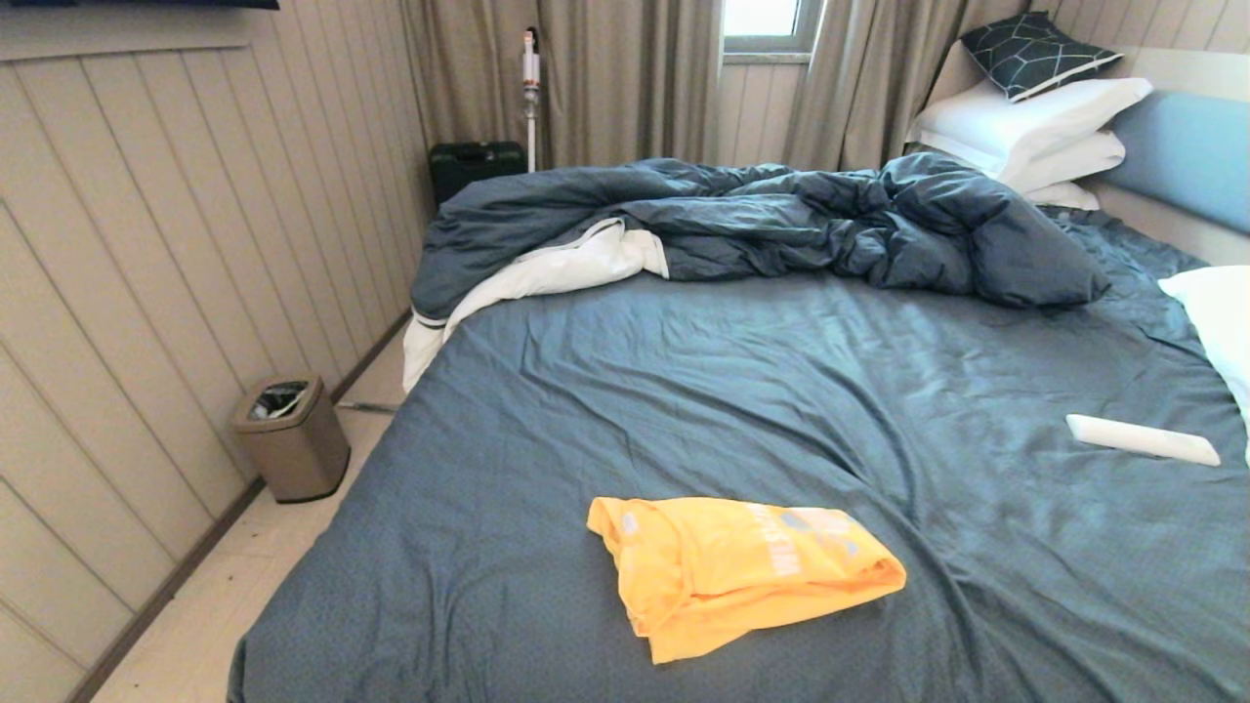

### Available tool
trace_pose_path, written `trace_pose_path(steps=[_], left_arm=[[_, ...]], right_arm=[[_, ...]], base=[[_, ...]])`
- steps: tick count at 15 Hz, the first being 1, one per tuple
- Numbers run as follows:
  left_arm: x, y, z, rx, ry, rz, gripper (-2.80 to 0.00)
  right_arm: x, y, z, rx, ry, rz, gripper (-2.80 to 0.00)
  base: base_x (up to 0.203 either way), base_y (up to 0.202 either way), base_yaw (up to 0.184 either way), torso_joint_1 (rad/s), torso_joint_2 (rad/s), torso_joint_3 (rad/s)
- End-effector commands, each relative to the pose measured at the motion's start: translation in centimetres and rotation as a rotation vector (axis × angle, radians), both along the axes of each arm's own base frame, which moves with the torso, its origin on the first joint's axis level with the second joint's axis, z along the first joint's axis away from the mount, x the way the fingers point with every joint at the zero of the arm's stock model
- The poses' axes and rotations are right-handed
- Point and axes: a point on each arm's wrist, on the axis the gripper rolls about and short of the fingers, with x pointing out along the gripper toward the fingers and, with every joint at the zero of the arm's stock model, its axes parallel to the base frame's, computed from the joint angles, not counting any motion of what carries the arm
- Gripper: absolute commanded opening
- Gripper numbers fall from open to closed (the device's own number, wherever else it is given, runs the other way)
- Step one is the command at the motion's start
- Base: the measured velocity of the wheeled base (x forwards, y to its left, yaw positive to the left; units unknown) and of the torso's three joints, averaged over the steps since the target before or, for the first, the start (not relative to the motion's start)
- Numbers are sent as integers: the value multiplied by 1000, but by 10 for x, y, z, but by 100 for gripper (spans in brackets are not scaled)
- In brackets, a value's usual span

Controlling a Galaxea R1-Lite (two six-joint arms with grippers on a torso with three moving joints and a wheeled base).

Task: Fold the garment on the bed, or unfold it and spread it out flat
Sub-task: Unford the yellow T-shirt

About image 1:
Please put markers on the yellow t-shirt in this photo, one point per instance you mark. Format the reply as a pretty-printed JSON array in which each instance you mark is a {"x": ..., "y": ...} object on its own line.
[{"x": 723, "y": 576}]

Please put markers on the blue bed sheet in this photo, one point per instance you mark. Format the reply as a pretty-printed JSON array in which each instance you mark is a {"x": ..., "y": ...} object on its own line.
[{"x": 684, "y": 391}]

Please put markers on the crumpled dark blue duvet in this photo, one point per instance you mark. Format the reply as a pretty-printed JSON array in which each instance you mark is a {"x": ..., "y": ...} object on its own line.
[{"x": 781, "y": 215}]

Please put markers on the dark green suitcase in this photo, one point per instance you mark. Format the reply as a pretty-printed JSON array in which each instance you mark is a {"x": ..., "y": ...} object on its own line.
[{"x": 474, "y": 166}]

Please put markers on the grey metal rod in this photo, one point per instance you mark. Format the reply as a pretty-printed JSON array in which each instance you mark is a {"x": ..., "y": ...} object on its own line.
[{"x": 369, "y": 406}]

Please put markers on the beige curtain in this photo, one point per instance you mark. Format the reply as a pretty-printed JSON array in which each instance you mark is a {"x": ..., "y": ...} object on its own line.
[
  {"x": 625, "y": 78},
  {"x": 859, "y": 78}
]

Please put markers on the white stick vacuum cleaner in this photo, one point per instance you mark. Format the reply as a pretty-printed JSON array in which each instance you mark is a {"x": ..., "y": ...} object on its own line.
[{"x": 530, "y": 68}]

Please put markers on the brown trash bin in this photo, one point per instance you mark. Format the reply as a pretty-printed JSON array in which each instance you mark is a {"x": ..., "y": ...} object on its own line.
[{"x": 298, "y": 459}]

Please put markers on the crumpled bin bag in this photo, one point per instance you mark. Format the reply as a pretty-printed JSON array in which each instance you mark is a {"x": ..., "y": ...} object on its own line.
[{"x": 278, "y": 400}]

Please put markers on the large white pillow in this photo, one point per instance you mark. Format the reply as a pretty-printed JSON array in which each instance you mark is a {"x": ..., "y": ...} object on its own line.
[{"x": 1025, "y": 117}]

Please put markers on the dark patterned cushion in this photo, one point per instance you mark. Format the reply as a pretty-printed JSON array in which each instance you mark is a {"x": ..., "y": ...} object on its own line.
[{"x": 1030, "y": 54}]

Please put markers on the white remote control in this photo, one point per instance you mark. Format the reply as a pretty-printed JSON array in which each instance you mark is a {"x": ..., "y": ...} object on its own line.
[{"x": 1138, "y": 439}]

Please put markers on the blue headboard pad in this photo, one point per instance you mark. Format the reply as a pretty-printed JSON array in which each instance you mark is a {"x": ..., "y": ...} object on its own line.
[{"x": 1191, "y": 156}]

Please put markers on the window with grey frame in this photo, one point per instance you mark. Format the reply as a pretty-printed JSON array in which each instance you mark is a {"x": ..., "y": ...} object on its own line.
[{"x": 767, "y": 20}]

